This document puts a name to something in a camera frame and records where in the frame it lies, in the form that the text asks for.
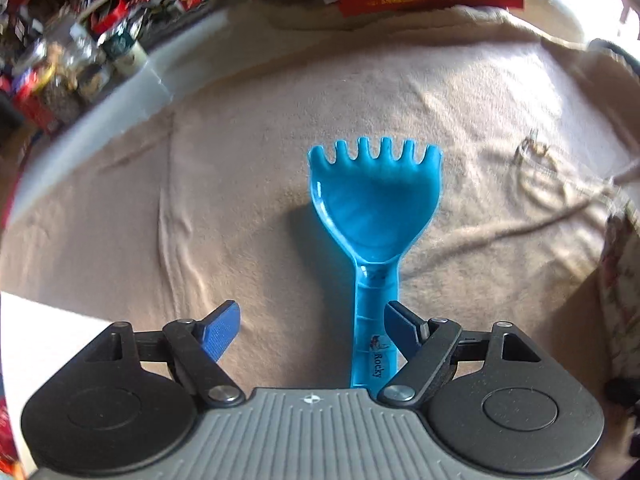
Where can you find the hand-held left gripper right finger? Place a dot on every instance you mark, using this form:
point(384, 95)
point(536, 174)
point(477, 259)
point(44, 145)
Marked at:
point(400, 330)

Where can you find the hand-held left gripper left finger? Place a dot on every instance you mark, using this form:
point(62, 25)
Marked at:
point(220, 332)

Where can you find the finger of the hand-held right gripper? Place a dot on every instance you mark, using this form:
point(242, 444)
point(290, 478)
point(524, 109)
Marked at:
point(620, 391)

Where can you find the blue plastic toy rake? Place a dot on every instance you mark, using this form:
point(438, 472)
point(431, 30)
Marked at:
point(370, 210)

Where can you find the white cardboard box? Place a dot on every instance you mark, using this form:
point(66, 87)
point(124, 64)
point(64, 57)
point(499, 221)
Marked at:
point(35, 340)

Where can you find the beige blanket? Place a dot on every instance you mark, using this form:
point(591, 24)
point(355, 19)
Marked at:
point(200, 210)

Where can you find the gold-lid jar of dried herbs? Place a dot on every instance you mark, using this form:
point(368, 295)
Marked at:
point(60, 97)

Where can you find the glass-lid jar of tea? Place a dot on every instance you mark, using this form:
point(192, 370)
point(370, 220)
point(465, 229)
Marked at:
point(94, 77)

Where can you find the white green-label can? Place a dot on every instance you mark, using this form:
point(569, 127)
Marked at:
point(125, 55)

